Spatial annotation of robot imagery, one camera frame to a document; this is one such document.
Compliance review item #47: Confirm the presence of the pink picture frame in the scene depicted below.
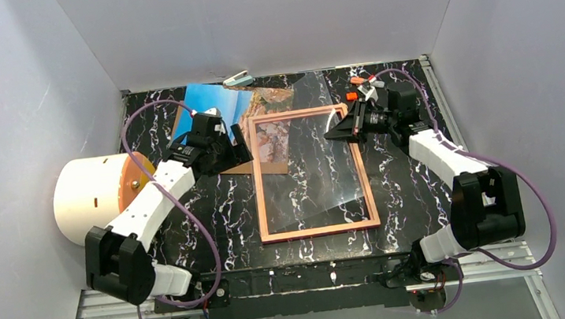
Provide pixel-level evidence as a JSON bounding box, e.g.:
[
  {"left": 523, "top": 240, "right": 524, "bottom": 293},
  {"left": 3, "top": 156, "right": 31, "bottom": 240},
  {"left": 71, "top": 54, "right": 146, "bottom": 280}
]
[{"left": 247, "top": 103, "right": 381, "bottom": 243}]

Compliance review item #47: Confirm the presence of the brown cardboard backing board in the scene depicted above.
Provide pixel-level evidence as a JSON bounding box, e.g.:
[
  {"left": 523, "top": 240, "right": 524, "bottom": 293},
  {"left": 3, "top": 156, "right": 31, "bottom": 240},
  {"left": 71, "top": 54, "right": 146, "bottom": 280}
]
[{"left": 184, "top": 90, "right": 292, "bottom": 175}]

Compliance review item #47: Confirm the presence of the landscape photo print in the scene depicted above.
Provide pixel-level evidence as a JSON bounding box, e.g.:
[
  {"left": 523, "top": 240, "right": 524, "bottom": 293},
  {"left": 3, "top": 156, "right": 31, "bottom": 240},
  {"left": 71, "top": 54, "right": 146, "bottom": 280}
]
[{"left": 184, "top": 83, "right": 295, "bottom": 174}]

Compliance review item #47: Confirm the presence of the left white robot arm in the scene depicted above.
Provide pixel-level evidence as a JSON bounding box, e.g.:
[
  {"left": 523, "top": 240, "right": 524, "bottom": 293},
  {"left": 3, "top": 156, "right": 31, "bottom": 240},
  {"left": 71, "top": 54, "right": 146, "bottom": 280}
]
[{"left": 84, "top": 108, "right": 252, "bottom": 306}]

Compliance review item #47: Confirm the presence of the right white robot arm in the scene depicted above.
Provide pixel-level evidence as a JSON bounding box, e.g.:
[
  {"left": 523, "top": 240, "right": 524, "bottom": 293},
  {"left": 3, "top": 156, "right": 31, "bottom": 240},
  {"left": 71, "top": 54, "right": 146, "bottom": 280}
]
[{"left": 325, "top": 83, "right": 526, "bottom": 277}]

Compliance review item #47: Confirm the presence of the orange black marker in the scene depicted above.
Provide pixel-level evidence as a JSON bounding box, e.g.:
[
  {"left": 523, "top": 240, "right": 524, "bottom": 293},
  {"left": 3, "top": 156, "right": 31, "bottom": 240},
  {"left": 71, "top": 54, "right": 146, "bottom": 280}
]
[{"left": 345, "top": 92, "right": 359, "bottom": 102}]

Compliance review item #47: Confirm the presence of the orange grey marker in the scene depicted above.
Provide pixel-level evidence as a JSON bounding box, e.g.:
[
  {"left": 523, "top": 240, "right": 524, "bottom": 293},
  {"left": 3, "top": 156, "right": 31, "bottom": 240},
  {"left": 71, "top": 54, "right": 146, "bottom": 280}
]
[{"left": 349, "top": 76, "right": 385, "bottom": 88}]

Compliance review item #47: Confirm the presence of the light blue stapler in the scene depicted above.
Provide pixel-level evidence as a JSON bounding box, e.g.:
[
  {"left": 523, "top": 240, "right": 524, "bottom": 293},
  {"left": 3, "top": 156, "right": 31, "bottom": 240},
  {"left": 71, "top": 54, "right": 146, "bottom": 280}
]
[{"left": 222, "top": 70, "right": 255, "bottom": 87}]

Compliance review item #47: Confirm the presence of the white cylinder container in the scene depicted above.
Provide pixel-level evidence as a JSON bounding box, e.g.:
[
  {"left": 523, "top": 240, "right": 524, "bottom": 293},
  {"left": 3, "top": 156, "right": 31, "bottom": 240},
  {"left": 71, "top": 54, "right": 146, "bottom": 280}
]
[{"left": 53, "top": 151, "right": 155, "bottom": 247}]

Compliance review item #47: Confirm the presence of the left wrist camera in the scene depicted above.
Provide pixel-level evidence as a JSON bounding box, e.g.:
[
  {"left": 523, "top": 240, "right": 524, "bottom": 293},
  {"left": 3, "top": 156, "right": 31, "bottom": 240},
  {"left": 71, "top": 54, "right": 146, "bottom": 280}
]
[{"left": 191, "top": 107, "right": 221, "bottom": 134}]

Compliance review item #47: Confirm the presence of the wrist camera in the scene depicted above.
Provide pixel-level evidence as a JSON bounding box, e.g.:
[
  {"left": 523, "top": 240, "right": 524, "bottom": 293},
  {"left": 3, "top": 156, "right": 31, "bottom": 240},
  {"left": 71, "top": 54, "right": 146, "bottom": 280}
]
[
  {"left": 191, "top": 107, "right": 221, "bottom": 134},
  {"left": 358, "top": 84, "right": 383, "bottom": 102}
]

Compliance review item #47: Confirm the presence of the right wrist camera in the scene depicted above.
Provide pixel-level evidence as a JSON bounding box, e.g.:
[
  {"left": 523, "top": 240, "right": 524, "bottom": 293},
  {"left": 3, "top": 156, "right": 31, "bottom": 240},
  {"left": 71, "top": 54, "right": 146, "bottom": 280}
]
[{"left": 358, "top": 84, "right": 383, "bottom": 102}]

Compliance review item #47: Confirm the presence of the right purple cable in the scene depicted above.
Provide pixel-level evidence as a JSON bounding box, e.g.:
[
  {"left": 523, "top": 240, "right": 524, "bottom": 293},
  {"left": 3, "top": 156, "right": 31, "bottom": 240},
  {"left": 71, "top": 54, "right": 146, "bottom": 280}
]
[{"left": 372, "top": 53, "right": 565, "bottom": 319}]

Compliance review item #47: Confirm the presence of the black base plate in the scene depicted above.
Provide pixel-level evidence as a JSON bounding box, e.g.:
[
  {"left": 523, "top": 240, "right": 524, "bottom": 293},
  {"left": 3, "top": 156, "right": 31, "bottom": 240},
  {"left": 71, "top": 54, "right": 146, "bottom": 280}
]
[{"left": 150, "top": 245, "right": 468, "bottom": 319}]

